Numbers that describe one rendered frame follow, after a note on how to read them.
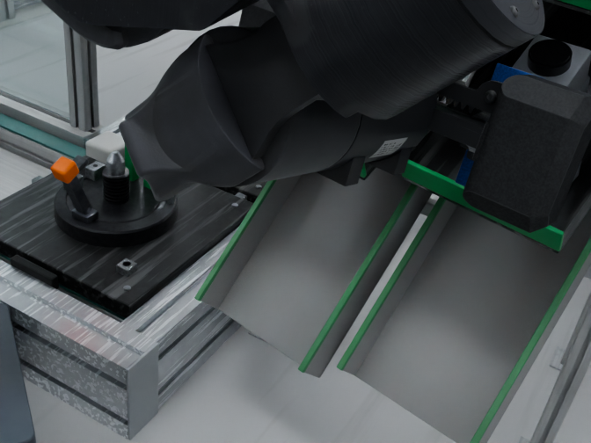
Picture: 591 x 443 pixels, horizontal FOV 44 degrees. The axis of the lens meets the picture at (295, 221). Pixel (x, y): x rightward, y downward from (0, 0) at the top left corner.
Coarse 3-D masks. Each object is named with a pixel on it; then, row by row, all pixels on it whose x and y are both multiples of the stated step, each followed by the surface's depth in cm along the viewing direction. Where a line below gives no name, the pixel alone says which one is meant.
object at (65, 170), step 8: (64, 160) 76; (72, 160) 78; (80, 160) 78; (56, 168) 75; (64, 168) 75; (72, 168) 76; (80, 168) 77; (56, 176) 76; (64, 176) 75; (72, 176) 76; (64, 184) 78; (72, 184) 77; (80, 184) 78; (72, 192) 78; (80, 192) 79; (72, 200) 80; (80, 200) 79; (88, 200) 81; (80, 208) 80; (88, 208) 81
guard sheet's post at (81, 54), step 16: (64, 32) 97; (80, 48) 97; (80, 64) 99; (96, 64) 101; (80, 80) 100; (96, 80) 102; (80, 96) 101; (96, 96) 103; (80, 112) 103; (96, 112) 105; (80, 128) 104
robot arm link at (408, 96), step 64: (64, 0) 25; (128, 0) 23; (192, 0) 22; (256, 0) 25; (320, 0) 22; (384, 0) 21; (448, 0) 20; (512, 0) 21; (320, 64) 23; (384, 64) 22; (448, 64) 22
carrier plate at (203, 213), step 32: (96, 160) 96; (32, 192) 89; (192, 192) 92; (224, 192) 93; (0, 224) 83; (32, 224) 83; (192, 224) 87; (224, 224) 88; (32, 256) 79; (64, 256) 79; (96, 256) 80; (128, 256) 81; (160, 256) 81; (192, 256) 82; (96, 288) 76; (128, 288) 76; (160, 288) 78
